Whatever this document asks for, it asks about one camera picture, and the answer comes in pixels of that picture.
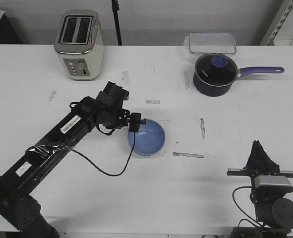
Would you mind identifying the blue bowl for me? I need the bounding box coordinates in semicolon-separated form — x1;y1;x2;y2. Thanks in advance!
127;119;166;156

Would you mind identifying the white perforated shelf rail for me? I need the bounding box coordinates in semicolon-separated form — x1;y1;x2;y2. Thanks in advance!
259;0;293;46

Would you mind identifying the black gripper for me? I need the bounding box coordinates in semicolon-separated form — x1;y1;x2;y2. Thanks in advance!
116;109;147;132
227;140;293;178

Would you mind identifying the clear plastic food container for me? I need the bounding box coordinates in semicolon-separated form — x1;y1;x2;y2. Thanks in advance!
183;32;236;55

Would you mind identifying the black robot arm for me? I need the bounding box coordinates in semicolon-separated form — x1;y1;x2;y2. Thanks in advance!
227;140;293;238
0;82;147;238

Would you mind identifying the cream and chrome toaster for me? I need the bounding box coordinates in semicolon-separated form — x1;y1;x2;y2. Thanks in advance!
54;9;105;81

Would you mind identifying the glass pot lid blue knob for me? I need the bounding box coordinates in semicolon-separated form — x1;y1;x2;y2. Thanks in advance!
194;53;238;86

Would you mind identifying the black tripod pole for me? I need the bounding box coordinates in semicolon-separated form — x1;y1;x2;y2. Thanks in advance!
112;0;122;46

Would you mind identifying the dark blue saucepan with handle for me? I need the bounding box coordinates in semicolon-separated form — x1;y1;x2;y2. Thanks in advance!
193;53;285;97

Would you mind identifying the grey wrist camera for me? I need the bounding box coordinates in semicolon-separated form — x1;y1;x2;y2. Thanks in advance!
253;175;293;193

